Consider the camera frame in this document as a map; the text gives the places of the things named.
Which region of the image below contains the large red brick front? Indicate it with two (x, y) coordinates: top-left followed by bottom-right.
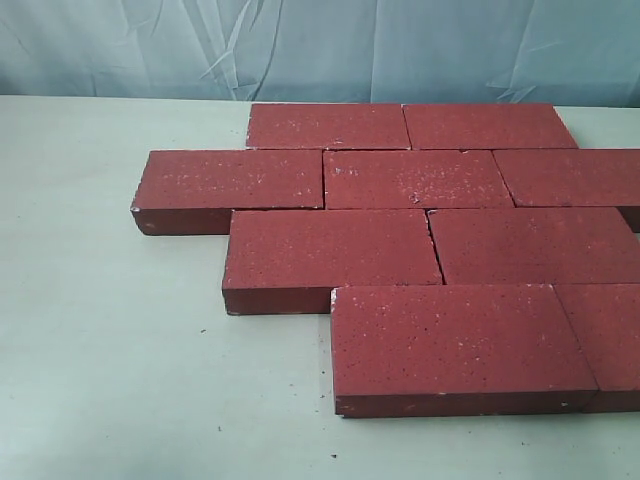
(222, 210), (443, 315)

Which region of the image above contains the red brick with white specks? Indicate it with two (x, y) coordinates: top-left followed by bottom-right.
(323, 150), (514, 210)

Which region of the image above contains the red brick back row left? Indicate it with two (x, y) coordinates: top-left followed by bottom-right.
(246, 103), (411, 150)

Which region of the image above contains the red brick front row hidden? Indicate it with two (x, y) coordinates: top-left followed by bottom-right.
(331, 284), (598, 418)

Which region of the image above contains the red brick back row right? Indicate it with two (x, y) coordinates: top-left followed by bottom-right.
(403, 103), (578, 150)

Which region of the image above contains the red brick second row right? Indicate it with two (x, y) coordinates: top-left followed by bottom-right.
(493, 149), (640, 233)

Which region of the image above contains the red brick third row right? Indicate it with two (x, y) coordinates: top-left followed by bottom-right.
(428, 207), (639, 285)

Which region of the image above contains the red brick front row right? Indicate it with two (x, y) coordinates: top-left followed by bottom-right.
(554, 284), (639, 413)

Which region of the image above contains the pale blue backdrop cloth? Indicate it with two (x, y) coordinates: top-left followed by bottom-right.
(1, 1), (639, 107)

